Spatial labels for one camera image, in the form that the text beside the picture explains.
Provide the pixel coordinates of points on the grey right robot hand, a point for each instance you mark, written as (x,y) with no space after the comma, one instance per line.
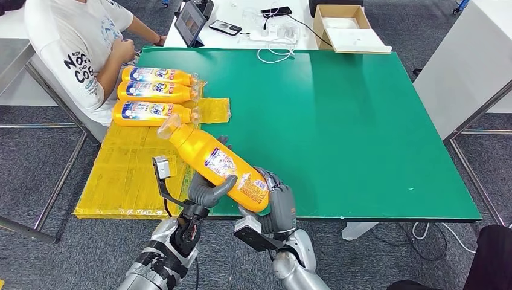
(282,208)

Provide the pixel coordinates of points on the person's right hand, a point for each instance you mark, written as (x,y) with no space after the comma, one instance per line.
(124,50)

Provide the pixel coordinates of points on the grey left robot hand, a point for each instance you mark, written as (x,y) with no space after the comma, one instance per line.
(206,192)

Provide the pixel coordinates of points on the orange detergent bottle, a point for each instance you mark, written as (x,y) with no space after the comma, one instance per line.
(160,93)
(160,76)
(152,114)
(208,160)

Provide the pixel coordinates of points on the person's right forearm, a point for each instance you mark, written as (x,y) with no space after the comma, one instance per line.
(107,78)

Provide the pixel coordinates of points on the person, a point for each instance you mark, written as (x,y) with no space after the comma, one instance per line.
(68,40)

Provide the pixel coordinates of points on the black tablet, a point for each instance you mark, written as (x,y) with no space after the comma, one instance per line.
(190,23)

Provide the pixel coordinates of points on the white table leg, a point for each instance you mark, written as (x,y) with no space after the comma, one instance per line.
(358,230)

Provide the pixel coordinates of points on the black device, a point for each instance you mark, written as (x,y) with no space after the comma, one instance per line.
(204,7)

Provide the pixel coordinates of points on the white workbench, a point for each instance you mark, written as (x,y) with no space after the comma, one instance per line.
(14,60)
(464,60)

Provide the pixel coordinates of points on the dark bag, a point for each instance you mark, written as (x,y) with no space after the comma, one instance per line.
(10,6)

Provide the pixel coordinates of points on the white power strip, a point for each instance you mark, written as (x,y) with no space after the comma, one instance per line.
(262,37)

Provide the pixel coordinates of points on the white power adapter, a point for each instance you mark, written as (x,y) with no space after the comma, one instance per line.
(291,30)

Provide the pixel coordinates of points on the white flat lid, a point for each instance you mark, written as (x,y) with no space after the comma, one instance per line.
(361,41)

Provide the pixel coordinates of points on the cardboard box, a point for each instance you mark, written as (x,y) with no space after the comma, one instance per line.
(320,23)

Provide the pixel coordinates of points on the white foam insert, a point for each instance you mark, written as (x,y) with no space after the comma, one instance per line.
(340,23)

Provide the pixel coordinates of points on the black chair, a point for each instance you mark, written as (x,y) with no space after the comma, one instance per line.
(494,260)

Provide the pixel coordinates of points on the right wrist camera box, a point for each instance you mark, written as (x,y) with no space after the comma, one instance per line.
(254,236)

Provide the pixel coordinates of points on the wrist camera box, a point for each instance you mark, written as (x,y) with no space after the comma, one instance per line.
(162,168)
(254,236)

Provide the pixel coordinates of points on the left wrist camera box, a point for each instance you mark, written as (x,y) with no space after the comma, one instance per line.
(162,168)

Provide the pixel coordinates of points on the black smartphone round camera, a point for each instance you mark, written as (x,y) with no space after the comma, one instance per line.
(225,27)

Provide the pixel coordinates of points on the blue cart frame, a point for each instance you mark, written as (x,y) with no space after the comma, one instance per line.
(460,5)

